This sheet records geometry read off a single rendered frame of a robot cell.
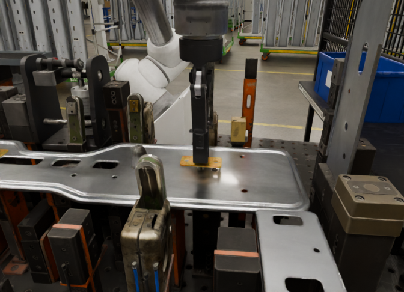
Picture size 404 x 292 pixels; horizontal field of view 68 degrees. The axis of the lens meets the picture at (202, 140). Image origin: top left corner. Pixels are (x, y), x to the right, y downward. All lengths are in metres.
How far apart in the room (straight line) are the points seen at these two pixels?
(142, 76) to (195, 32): 0.85
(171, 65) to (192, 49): 0.84
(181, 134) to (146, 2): 0.51
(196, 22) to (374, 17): 0.27
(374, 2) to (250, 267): 0.43
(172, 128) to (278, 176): 0.71
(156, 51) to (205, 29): 0.84
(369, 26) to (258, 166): 0.32
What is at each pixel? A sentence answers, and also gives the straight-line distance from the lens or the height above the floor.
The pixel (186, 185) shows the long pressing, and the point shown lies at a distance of 0.57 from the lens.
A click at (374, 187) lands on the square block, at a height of 1.06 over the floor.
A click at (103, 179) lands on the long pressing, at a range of 0.62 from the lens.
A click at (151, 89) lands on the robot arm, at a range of 1.31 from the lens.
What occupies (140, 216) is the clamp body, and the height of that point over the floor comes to 1.04.
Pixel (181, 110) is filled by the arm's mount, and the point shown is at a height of 0.91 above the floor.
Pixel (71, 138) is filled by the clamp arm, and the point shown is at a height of 1.00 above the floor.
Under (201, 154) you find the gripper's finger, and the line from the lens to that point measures 0.58.
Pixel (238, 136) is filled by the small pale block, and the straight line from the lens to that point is 0.70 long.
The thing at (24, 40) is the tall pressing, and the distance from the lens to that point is 5.62.
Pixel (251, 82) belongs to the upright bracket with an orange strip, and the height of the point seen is 1.15.
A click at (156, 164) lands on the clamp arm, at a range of 0.42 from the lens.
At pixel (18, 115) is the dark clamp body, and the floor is 1.04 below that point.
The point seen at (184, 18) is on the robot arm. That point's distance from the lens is 0.50.
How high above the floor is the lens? 1.32
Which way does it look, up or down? 25 degrees down
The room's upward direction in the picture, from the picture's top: straight up
